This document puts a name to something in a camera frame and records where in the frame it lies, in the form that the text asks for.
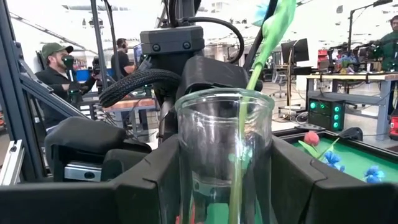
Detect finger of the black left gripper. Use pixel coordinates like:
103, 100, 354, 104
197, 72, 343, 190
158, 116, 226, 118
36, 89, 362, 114
243, 0, 279, 73

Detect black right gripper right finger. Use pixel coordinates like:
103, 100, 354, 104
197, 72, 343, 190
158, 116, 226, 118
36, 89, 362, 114
271, 136, 398, 224

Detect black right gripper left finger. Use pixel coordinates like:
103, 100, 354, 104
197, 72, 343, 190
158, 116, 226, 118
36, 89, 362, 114
0, 134, 180, 224

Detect blue flower pale green stem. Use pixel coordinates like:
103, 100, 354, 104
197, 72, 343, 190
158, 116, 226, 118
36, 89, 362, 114
228, 0, 298, 224

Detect blue flower spray green stems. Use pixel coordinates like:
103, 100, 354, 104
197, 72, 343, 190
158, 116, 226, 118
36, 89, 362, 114
323, 151, 386, 184

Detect clear glass vase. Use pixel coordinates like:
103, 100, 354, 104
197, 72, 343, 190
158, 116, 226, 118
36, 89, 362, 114
174, 88, 276, 224

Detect black computer monitor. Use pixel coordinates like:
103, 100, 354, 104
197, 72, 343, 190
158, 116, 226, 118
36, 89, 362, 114
280, 38, 310, 65

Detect black rounded device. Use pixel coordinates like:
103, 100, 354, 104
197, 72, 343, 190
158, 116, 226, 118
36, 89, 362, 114
338, 126, 364, 141

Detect silver aluminium extrusion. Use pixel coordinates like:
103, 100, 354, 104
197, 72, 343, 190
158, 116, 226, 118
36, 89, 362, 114
0, 139, 25, 187

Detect black boom stand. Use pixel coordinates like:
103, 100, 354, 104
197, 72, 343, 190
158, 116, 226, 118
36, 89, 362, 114
347, 0, 393, 54

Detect black box green lights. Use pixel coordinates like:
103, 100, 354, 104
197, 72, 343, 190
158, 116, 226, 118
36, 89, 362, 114
307, 97, 346, 132

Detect red box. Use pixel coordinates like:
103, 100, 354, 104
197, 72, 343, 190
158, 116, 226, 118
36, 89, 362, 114
388, 108, 398, 141

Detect wooden top workbench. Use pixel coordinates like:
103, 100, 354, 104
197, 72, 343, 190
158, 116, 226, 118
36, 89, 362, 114
104, 97, 157, 138
305, 72, 398, 141

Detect person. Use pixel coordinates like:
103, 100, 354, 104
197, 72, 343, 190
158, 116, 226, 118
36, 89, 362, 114
111, 37, 137, 80
34, 42, 94, 131
377, 14, 398, 72

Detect black stand pole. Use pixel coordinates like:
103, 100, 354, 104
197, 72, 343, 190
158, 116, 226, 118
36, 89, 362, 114
103, 0, 119, 82
90, 0, 109, 91

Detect black smooth cable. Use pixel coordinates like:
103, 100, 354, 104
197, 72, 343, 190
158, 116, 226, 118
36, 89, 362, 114
169, 0, 246, 65

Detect black table edge rail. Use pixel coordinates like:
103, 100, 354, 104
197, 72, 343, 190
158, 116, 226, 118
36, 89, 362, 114
273, 126, 398, 156

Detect black braided cable sleeve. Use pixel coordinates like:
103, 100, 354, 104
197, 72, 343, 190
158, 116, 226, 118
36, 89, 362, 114
98, 68, 182, 108

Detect dark metal cell frame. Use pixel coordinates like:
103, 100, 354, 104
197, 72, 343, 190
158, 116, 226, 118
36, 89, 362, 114
0, 0, 90, 184

